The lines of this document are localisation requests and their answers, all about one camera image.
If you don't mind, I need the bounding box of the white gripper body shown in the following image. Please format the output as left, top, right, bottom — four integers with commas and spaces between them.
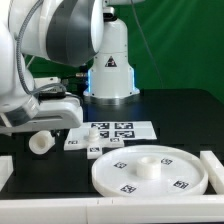
0, 98, 83, 134

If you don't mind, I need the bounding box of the white cross-shaped table base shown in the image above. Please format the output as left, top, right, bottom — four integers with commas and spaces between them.
64, 128, 124, 159

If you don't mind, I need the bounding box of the white round table top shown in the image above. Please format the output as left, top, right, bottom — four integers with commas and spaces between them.
91, 145, 208, 198

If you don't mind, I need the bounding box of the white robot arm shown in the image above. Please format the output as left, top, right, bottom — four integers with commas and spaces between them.
0, 0, 143, 134

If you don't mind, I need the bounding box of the white marker sheet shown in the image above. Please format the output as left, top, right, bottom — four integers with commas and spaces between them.
67, 121, 157, 142

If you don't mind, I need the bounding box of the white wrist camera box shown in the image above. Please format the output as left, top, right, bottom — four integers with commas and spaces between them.
34, 77, 65, 100

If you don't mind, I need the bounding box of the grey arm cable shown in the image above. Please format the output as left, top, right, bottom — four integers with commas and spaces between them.
15, 0, 68, 98

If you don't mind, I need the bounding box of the black cable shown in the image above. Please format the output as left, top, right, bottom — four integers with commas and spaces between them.
61, 73, 90, 84

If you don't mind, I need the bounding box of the white cable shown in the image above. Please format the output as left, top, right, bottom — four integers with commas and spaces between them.
129, 0, 165, 90

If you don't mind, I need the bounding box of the white U-shaped border frame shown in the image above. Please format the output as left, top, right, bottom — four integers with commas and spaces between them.
0, 151, 224, 224

